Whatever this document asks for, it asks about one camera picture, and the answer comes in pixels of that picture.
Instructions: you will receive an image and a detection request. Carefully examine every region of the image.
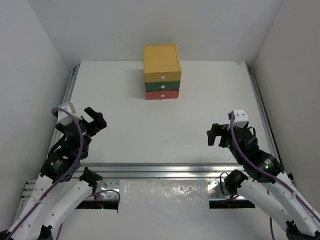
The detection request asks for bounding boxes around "green drawer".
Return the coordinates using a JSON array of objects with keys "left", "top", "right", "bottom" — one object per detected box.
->
[{"left": 144, "top": 80, "right": 181, "bottom": 92}]

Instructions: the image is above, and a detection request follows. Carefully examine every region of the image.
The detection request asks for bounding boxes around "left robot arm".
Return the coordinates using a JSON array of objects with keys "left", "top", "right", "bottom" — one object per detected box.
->
[{"left": 0, "top": 104, "right": 107, "bottom": 240}]

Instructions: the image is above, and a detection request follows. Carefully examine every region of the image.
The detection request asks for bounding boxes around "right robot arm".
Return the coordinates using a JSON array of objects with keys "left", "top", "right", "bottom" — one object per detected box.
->
[{"left": 207, "top": 123, "right": 320, "bottom": 240}]

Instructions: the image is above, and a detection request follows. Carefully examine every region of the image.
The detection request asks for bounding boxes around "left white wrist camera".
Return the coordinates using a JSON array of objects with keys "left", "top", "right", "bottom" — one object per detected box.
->
[{"left": 51, "top": 102, "right": 81, "bottom": 126}]

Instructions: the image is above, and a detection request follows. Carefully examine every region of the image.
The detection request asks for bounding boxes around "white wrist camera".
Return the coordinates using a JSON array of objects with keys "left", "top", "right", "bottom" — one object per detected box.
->
[
  {"left": 51, "top": 102, "right": 81, "bottom": 126},
  {"left": 228, "top": 109, "right": 249, "bottom": 128}
]

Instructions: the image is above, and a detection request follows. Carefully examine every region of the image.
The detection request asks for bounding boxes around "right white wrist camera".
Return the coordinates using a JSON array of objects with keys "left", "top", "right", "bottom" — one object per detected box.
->
[{"left": 228, "top": 109, "right": 249, "bottom": 128}]

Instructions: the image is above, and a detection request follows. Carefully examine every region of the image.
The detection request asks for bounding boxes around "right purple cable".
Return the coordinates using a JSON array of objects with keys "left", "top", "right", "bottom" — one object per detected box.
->
[{"left": 229, "top": 116, "right": 320, "bottom": 240}]

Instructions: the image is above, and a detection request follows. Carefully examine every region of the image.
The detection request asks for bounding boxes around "aluminium frame rail front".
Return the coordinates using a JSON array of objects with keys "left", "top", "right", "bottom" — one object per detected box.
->
[{"left": 74, "top": 163, "right": 244, "bottom": 179}]

